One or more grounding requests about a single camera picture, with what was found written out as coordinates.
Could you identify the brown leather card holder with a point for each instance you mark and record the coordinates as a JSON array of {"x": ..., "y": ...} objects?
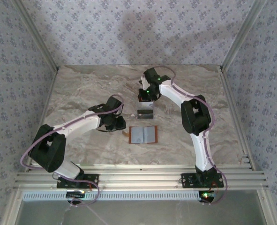
[{"x": 140, "y": 135}]

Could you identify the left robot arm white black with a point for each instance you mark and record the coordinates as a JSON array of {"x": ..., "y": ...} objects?
[{"x": 77, "y": 123}]

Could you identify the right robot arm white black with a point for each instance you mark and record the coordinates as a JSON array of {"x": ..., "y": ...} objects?
[{"x": 173, "y": 92}]

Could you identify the grey metal lower panel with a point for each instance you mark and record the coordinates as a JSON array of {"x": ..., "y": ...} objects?
[{"x": 152, "y": 213}]

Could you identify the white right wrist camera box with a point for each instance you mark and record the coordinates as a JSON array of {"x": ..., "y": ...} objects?
[{"x": 143, "y": 80}]

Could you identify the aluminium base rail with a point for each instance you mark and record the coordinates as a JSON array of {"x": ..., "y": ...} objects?
[{"x": 140, "y": 178}]

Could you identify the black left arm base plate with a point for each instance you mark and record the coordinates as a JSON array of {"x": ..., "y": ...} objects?
[{"x": 93, "y": 178}]

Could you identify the aluminium table side rail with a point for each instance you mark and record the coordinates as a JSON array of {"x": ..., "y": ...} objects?
[
  {"x": 47, "y": 103},
  {"x": 235, "y": 112}
]

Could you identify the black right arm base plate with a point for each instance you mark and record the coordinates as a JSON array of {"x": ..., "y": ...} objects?
[{"x": 187, "y": 180}]

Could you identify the aluminium corner post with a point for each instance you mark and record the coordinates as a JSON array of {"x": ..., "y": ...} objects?
[
  {"x": 38, "y": 35},
  {"x": 242, "y": 35}
]

